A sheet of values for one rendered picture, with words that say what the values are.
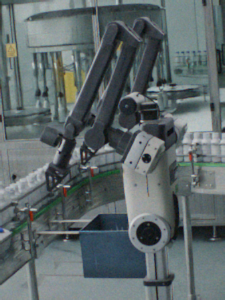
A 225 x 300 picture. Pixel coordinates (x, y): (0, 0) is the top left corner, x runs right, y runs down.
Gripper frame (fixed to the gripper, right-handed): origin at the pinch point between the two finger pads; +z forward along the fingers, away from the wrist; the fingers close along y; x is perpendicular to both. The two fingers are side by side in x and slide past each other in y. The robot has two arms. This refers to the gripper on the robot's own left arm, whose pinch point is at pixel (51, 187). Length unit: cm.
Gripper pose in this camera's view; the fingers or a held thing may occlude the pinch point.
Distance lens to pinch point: 296.3
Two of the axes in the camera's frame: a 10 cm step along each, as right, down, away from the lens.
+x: 9.1, 4.0, -1.4
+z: -3.4, 8.9, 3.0
